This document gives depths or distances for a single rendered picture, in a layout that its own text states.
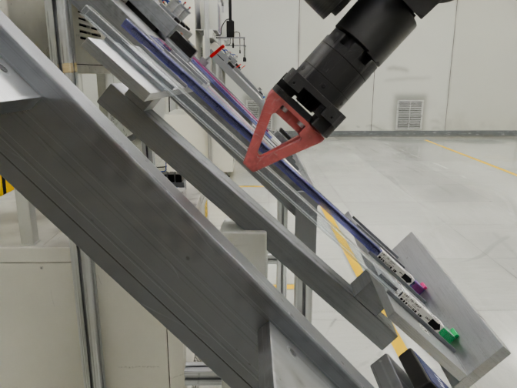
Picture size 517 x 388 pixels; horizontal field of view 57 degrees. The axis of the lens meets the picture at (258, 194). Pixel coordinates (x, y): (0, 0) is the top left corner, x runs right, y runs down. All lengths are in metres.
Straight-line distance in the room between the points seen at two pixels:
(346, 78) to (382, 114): 7.53
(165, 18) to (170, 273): 1.13
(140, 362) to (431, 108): 7.36
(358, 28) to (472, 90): 8.00
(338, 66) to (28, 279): 0.96
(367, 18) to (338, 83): 0.06
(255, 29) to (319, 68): 7.25
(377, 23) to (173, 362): 0.99
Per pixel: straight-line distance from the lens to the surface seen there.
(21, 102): 0.27
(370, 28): 0.46
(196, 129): 4.64
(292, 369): 0.28
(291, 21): 7.73
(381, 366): 0.38
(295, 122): 0.46
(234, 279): 0.29
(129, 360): 1.27
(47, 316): 1.27
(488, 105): 8.58
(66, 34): 1.06
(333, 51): 0.45
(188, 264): 0.28
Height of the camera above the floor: 1.01
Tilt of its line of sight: 14 degrees down
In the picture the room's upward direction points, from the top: straight up
